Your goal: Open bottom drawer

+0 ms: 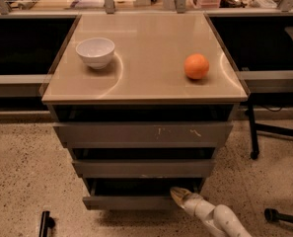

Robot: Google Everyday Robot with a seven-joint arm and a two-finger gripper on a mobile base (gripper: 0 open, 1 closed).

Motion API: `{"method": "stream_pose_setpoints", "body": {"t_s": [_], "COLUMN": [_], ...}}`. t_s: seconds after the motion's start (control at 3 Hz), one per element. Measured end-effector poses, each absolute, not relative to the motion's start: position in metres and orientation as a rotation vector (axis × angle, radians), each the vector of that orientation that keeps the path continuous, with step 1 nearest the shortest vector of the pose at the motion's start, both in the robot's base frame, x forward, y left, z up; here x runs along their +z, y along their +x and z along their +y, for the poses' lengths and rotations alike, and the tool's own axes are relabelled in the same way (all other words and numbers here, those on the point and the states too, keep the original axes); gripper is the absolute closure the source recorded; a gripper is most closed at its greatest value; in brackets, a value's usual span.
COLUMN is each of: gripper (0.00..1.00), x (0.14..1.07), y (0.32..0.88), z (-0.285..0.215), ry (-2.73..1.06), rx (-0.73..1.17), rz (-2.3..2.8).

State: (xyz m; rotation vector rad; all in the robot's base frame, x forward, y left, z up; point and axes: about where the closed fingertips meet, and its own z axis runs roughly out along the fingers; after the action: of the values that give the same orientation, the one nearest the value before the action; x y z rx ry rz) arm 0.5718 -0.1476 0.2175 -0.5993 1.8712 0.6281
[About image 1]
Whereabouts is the grey middle drawer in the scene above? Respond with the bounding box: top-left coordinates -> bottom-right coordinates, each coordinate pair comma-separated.
72,159 -> 214,179

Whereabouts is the grey bottom drawer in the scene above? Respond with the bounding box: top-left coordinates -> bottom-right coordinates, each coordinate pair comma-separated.
83,178 -> 203,210

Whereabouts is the black stand leg with caster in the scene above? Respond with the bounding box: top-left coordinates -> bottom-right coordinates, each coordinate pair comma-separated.
246,100 -> 293,160

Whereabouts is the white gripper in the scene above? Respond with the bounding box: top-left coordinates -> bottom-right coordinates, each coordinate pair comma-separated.
170,187 -> 215,220

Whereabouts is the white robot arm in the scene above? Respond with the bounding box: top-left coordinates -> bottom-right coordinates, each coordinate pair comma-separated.
170,187 -> 252,237

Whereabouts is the grey top drawer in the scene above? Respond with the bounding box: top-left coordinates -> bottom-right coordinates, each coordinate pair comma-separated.
54,121 -> 233,148

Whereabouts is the grey drawer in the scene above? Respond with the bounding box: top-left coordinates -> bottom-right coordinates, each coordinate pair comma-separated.
72,159 -> 214,179
54,121 -> 233,148
83,178 -> 203,210

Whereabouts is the grey drawer cabinet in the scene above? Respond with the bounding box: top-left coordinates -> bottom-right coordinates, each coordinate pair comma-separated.
37,11 -> 251,205

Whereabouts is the black chair leg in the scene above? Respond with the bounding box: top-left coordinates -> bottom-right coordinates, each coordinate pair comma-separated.
264,208 -> 293,224

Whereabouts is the white bowl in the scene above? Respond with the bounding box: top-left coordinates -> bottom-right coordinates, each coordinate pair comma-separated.
76,38 -> 115,69

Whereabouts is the orange fruit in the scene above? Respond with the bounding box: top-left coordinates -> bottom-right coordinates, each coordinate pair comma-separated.
183,53 -> 209,80

